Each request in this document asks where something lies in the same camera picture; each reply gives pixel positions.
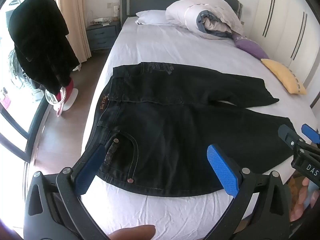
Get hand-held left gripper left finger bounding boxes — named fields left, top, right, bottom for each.
left=22, top=144, right=109, bottom=240

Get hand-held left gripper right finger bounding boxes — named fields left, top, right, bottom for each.
left=206, top=144, right=292, bottom=240

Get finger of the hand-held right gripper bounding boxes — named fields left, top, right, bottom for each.
left=301, top=123, right=320, bottom=145
left=278, top=124, right=301, bottom=157

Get black denim pants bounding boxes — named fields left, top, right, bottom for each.
left=81, top=62, right=295, bottom=197

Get person's right hand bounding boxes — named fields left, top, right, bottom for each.
left=289, top=177, right=313, bottom=223

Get person's left hand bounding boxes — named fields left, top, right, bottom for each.
left=107, top=224, right=157, bottom=240

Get yellow pillow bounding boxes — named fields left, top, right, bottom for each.
left=260, top=58, right=308, bottom=95

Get white stand base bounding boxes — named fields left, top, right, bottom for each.
left=44, top=87, right=79, bottom=112

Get purple pillow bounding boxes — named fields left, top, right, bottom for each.
left=232, top=32, right=269, bottom=60

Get white wardrobe doors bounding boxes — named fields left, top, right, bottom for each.
left=246, top=0, right=320, bottom=109

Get blue-grey nightstand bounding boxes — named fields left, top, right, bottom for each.
left=85, top=21, right=122, bottom=52

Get black hanging coat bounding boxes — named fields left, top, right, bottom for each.
left=8, top=0, right=80, bottom=93

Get folded white and blue duvet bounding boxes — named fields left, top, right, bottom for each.
left=165, top=0, right=244, bottom=41

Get white tray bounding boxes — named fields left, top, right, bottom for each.
left=88, top=17, right=111, bottom=27

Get beige curtain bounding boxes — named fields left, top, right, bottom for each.
left=49, top=0, right=92, bottom=63

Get white pillow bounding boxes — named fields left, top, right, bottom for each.
left=136, top=10, right=176, bottom=26

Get dark sliding door frame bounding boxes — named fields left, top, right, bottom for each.
left=0, top=102, right=52, bottom=161

